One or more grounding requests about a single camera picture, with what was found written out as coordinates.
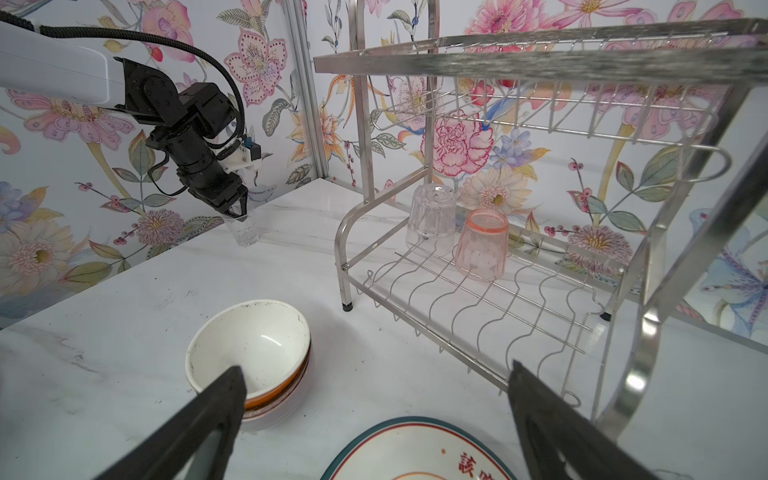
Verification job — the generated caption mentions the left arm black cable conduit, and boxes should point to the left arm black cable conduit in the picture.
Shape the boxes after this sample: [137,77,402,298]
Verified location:
[0,10,247,151]

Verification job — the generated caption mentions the pink tinted glass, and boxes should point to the pink tinted glass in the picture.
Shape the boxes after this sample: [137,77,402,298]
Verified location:
[454,209,509,282]

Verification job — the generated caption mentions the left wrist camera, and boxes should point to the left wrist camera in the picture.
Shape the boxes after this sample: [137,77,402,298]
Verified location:
[217,137,263,173]

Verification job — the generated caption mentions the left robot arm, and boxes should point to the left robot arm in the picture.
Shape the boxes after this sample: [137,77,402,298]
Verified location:
[1,12,261,221]

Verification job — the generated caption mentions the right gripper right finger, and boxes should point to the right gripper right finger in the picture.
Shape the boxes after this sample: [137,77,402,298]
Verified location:
[508,360,655,479]

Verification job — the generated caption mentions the chrome two-tier dish rack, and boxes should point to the chrome two-tier dish rack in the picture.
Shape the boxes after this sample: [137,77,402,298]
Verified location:
[301,1,767,440]

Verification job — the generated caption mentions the orange patterned plate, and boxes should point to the orange patterned plate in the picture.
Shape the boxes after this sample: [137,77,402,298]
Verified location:
[322,416,515,479]

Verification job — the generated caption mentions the clear glass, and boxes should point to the clear glass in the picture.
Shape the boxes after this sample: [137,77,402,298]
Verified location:
[224,211,260,247]
[406,183,457,256]

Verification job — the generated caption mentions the red floral patterned bowl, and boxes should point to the red floral patterned bowl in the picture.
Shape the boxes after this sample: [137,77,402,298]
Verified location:
[241,353,314,432]

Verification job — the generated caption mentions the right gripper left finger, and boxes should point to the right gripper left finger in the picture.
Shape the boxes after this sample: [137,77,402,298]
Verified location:
[98,366,246,479]

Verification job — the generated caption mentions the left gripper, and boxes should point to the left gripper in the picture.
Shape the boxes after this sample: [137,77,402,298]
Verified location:
[146,124,248,219]

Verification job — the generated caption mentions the orange bowl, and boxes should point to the orange bowl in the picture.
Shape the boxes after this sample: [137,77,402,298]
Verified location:
[185,299,311,412]

